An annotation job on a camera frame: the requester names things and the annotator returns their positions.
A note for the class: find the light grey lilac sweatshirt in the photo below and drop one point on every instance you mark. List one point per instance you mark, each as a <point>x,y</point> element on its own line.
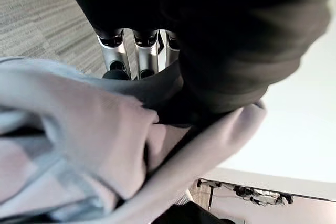
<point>110,119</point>

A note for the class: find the white bed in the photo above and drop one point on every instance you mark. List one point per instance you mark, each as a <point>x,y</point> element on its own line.
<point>296,129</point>

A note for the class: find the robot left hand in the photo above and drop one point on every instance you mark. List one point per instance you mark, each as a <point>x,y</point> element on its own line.
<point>210,24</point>

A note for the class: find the pink grey plaid cloth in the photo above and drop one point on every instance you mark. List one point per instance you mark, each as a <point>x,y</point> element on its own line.
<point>29,171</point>

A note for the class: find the black cloth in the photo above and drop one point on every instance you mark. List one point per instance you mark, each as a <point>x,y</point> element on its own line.
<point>194,214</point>

